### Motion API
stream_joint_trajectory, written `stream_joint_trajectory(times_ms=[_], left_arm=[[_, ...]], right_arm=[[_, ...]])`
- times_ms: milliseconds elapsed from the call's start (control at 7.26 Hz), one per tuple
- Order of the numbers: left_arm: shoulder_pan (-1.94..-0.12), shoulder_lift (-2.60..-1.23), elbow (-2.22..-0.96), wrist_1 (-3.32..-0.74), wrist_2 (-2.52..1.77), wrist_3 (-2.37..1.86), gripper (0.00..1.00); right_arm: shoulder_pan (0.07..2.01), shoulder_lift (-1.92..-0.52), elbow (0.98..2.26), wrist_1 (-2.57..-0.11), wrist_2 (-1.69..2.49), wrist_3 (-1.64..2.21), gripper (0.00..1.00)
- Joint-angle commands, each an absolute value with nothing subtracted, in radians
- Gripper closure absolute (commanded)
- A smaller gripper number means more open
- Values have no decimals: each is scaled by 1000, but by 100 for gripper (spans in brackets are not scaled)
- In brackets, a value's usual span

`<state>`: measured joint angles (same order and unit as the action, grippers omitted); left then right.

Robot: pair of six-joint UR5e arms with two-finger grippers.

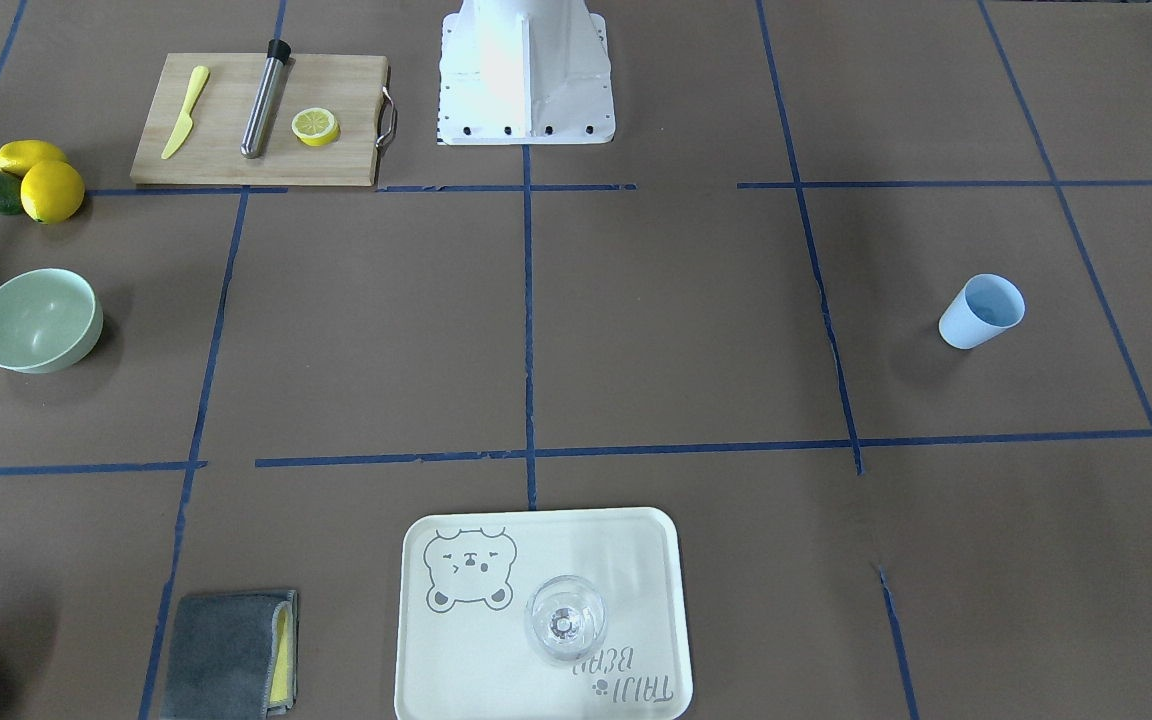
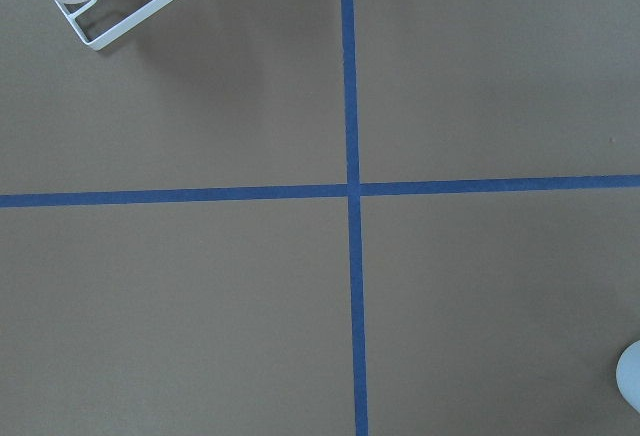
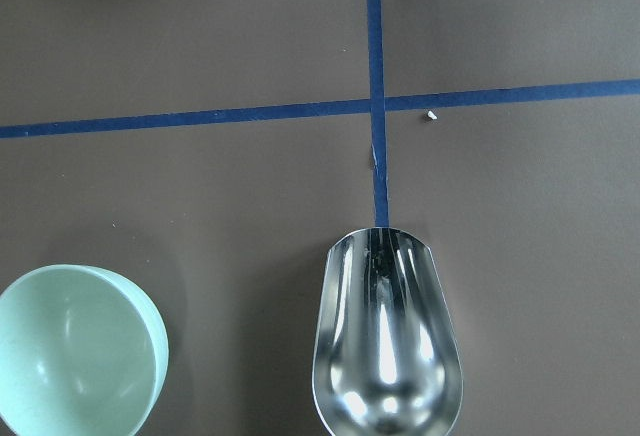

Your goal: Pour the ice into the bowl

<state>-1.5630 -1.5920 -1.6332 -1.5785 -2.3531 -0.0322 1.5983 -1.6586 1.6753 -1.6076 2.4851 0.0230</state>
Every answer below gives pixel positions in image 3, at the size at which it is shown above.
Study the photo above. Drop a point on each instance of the light green bowl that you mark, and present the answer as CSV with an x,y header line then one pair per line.
x,y
84,351

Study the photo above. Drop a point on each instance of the metal ice scoop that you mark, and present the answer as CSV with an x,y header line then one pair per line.
x,y
386,359

